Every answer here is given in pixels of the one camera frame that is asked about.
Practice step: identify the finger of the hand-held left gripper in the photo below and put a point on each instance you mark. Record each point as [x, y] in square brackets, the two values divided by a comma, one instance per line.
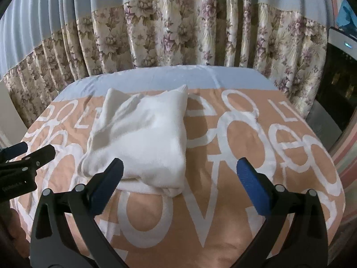
[44, 153]
[14, 150]

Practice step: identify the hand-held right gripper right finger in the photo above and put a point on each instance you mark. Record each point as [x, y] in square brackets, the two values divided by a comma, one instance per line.
[251, 187]

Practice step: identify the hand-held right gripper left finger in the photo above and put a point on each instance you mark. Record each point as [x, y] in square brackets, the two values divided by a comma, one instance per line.
[107, 187]

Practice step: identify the white knit sweater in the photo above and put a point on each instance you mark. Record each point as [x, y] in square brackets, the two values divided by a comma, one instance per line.
[145, 134]

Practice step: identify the peach and blue printed blanket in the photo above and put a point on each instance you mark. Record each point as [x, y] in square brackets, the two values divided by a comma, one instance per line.
[223, 134]

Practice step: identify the striped pink cloth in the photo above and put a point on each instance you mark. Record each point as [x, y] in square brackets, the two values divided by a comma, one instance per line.
[344, 150]

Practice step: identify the black and white appliance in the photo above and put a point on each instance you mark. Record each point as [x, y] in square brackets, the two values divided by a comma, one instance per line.
[334, 75]

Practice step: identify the floral curtain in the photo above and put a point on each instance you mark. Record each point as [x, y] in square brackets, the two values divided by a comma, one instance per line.
[173, 33]

